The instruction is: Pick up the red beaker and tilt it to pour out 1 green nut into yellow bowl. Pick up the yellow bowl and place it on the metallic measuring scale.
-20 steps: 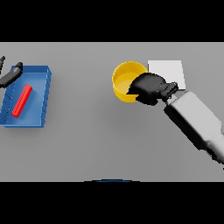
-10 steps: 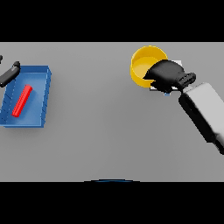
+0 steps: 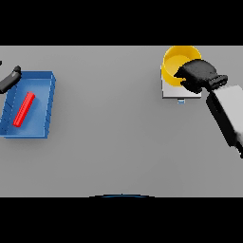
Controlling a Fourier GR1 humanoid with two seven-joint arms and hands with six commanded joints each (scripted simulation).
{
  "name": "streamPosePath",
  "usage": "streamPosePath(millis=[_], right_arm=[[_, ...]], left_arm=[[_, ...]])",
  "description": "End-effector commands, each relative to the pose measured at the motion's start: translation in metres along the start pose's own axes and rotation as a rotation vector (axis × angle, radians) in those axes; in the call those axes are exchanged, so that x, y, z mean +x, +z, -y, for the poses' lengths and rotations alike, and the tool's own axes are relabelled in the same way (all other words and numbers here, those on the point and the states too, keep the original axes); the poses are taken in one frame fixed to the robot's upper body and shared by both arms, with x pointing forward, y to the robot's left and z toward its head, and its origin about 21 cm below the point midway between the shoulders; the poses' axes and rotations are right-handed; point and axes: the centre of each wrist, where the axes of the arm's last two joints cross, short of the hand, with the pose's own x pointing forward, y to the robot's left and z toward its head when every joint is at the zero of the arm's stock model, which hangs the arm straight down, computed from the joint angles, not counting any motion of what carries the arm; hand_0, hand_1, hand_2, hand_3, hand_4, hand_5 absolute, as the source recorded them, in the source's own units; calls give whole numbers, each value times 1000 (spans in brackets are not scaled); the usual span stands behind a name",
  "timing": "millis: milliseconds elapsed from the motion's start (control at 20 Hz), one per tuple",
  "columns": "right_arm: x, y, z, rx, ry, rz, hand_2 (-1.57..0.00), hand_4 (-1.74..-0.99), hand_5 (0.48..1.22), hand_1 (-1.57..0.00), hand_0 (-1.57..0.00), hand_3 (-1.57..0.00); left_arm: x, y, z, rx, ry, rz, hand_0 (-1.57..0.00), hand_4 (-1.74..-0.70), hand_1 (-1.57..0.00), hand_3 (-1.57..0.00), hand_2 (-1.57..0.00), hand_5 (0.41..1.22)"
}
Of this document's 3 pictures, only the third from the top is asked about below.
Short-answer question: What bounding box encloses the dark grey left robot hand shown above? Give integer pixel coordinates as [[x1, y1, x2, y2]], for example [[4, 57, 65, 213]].
[[0, 61, 23, 95]]

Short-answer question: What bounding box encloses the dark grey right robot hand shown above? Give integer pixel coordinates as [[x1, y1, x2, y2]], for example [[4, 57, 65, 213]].
[[173, 58, 229, 95]]

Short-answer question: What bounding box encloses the yellow bowl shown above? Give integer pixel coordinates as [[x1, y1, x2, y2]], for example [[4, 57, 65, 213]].
[[160, 46, 202, 87]]

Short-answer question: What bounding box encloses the pale square measuring scale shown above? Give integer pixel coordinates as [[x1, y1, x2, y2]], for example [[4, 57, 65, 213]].
[[161, 73, 202, 104]]

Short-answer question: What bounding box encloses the red beaker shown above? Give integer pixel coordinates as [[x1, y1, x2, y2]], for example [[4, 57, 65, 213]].
[[12, 91, 36, 128]]

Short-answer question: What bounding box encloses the blue tray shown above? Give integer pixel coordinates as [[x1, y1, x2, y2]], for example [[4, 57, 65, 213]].
[[0, 70, 57, 140]]

